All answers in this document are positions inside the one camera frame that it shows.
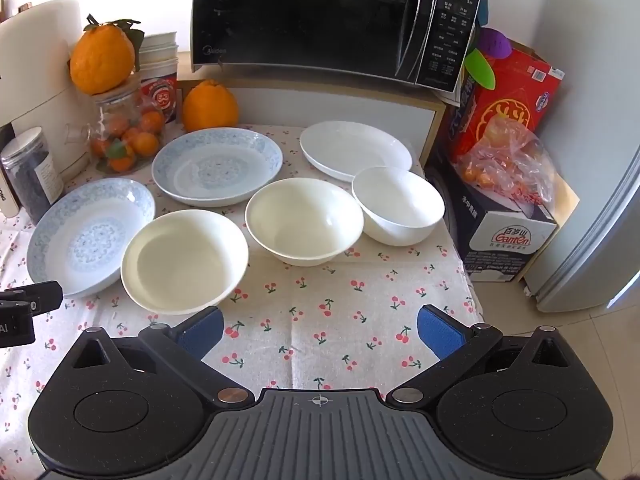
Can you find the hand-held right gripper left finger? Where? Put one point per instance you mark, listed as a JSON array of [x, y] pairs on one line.
[[202, 332]]

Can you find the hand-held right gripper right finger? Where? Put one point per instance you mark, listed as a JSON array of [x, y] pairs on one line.
[[440, 332]]

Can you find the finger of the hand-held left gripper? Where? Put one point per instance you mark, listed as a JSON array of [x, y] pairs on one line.
[[35, 297]]

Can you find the cream bowl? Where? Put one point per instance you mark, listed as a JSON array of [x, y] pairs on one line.
[[180, 260], [300, 220]]

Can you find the blue patterned plate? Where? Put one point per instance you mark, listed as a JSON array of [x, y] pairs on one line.
[[215, 167], [85, 240]]

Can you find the white bowl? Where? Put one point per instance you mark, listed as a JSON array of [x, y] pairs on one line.
[[395, 200]]

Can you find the white plate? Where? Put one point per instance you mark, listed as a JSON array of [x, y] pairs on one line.
[[350, 147]]

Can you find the dark cardboard carton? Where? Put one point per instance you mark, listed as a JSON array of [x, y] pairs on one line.
[[500, 240]]

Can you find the cherry print tablecloth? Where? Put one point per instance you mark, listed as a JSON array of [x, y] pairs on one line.
[[310, 300]]

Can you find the plastic jar of dark grains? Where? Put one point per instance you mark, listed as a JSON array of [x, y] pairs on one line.
[[30, 180]]

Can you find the clear plastic bag of fruit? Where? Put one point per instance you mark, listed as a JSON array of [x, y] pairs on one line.
[[505, 160]]

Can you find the glass jar of small oranges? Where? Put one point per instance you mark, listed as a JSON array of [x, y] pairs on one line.
[[130, 130]]

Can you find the white refrigerator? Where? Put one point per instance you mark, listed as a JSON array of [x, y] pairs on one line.
[[600, 185]]

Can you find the cream air fryer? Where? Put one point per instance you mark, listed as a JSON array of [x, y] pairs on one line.
[[40, 60]]

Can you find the large orange with leaves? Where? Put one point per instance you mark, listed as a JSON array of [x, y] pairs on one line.
[[100, 60]]

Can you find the stack of paper cups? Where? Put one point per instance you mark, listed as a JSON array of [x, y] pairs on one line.
[[160, 85]]

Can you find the red cardboard box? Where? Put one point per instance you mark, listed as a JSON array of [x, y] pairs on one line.
[[520, 85]]

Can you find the green silicone item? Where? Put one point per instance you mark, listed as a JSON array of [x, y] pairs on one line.
[[480, 72]]

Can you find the purple silicone item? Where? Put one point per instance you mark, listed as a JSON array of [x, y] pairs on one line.
[[494, 42]]

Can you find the black microwave oven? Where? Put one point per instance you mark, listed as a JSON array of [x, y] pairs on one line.
[[300, 10]]

